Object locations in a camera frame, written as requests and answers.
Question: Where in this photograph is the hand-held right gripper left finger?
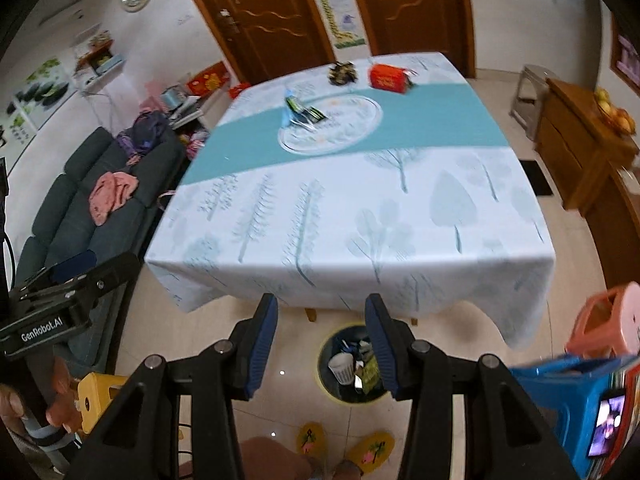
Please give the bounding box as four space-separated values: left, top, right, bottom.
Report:
62 292 279 480

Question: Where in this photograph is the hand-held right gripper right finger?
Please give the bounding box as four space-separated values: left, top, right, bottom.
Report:
364 292 583 480

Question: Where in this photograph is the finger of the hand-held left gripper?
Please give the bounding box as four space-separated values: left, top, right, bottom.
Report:
17 250 98 293
65 251 142 306

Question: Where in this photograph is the black trash bin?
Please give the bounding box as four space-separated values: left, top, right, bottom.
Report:
316 324 396 406

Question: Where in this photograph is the person's left hand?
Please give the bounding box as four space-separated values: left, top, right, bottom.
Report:
0 357 83 436

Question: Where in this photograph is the dark grey sofa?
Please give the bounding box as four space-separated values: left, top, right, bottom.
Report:
12 126 188 376

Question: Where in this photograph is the pink cloth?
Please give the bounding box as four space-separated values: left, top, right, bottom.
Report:
89 171 140 226

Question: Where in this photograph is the yellow plastic stool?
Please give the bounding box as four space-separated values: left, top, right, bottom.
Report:
77 372 131 433

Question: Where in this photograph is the yellow slipper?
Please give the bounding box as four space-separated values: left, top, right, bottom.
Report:
345 430 396 471
296 422 327 461

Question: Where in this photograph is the person's leg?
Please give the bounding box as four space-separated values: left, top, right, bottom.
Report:
240 437 313 480

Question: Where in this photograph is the leaf printed tablecloth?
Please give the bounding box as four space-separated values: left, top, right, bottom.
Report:
144 51 558 351

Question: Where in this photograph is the purple clothes pile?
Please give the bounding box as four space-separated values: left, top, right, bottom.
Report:
117 110 168 166

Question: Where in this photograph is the blue plastic stool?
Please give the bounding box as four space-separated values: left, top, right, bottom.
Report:
510 352 631 478

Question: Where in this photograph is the red gift box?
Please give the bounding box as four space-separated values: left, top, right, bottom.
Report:
186 62 231 96

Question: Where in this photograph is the round white floral turntable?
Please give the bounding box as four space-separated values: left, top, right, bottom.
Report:
276 94 385 156

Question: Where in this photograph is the black doormat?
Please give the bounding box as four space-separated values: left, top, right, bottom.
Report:
520 159 555 197

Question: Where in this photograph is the pink plastic stool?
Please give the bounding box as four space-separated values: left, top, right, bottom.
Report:
565 282 640 361

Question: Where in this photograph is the green black small packet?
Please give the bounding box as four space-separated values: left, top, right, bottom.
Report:
285 95 328 123

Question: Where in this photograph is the smartphone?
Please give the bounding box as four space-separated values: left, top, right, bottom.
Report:
586 387 628 458

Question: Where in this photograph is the wooden cabinet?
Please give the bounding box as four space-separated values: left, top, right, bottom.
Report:
535 77 640 211
582 160 640 291

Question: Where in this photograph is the red tissue packet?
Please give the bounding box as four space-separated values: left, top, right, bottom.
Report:
367 62 418 96

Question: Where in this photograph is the black gold wrapper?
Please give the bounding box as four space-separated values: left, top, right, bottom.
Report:
327 60 358 85

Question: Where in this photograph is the grey plastic stool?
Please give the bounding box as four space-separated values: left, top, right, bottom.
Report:
510 64 558 131

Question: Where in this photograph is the brown door with stickers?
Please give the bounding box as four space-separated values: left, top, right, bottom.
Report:
170 0 337 87

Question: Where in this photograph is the pile of yellow fruit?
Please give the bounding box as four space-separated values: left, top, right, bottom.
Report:
594 87 638 135

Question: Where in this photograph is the plain brown wooden door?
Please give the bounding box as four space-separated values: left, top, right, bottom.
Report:
342 0 476 79

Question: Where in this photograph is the giraffe height chart poster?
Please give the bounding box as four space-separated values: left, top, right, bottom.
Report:
300 0 368 50

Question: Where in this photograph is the green photo wall poster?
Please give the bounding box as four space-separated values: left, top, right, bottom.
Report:
0 55 78 151

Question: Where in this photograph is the wall shelf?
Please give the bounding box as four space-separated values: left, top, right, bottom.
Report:
75 35 126 93

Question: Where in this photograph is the framed wall picture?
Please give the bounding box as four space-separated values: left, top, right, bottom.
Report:
610 12 640 96

